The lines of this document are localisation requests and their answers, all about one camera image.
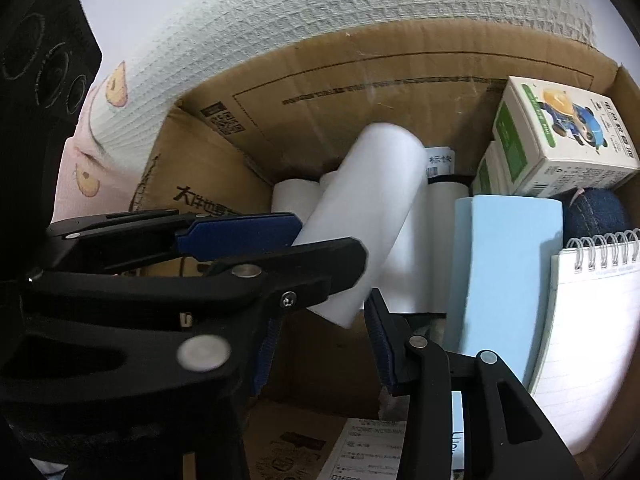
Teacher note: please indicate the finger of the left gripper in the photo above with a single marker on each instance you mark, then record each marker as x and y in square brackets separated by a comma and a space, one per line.
[65, 305]
[131, 240]

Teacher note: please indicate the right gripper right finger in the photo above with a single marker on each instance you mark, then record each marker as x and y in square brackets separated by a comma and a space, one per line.
[506, 435]

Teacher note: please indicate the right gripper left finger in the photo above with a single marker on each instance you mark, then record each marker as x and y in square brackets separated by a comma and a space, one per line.
[220, 453]

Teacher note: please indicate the white paper roll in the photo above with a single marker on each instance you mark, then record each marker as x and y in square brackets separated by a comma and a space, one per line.
[369, 200]
[296, 196]
[417, 273]

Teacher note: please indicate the white spiral notebook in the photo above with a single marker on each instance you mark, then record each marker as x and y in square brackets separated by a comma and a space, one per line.
[592, 326]

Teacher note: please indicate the brown cardboard box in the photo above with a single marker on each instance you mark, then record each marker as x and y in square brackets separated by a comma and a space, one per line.
[296, 111]

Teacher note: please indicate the light blue foam block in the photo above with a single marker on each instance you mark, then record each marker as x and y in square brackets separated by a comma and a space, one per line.
[500, 272]

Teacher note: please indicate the pink cartoon patterned cloth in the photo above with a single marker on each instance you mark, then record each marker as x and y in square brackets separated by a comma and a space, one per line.
[122, 115]

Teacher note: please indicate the dark blue denim pouch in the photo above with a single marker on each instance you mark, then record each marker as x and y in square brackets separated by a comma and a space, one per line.
[588, 212]

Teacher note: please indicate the small green white box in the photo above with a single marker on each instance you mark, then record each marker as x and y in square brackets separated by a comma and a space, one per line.
[490, 177]

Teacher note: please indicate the green white carton box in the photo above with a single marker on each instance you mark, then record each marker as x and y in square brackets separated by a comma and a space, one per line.
[553, 138]

